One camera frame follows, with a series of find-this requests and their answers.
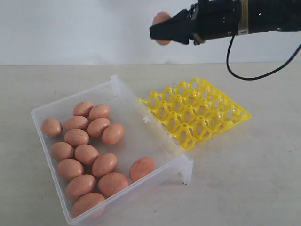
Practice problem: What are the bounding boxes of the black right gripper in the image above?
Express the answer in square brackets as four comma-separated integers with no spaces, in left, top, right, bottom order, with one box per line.
[149,0,242,45]

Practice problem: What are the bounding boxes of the brown egg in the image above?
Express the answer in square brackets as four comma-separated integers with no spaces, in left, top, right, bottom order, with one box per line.
[98,172,129,197]
[87,118,111,137]
[56,159,84,181]
[72,193,105,218]
[73,100,94,118]
[152,11,171,46]
[50,142,74,162]
[74,144,99,166]
[88,104,111,121]
[102,123,125,145]
[92,153,118,178]
[65,174,96,200]
[41,117,63,137]

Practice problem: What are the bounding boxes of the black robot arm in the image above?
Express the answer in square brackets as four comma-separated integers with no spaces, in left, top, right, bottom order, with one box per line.
[150,0,301,45]

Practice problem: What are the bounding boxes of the yellow plastic egg tray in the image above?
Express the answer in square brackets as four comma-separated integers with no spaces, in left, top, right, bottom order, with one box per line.
[141,78,252,150]

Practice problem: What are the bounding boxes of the brown egg top back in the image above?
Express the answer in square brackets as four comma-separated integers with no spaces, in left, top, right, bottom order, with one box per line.
[73,100,94,118]

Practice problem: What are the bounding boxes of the brown egg second row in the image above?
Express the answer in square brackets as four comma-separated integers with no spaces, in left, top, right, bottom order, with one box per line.
[64,116,89,131]

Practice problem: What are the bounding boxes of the clear plastic box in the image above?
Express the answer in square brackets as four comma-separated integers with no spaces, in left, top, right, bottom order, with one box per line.
[31,75,194,226]

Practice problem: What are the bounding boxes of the brown egg lone right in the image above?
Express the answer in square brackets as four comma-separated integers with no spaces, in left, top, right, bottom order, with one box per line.
[129,157,156,182]

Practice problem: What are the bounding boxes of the brown egg third row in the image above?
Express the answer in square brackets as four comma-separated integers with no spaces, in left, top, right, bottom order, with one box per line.
[64,129,90,147]

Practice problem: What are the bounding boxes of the black camera cable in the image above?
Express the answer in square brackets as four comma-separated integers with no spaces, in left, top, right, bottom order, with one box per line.
[226,34,301,81]

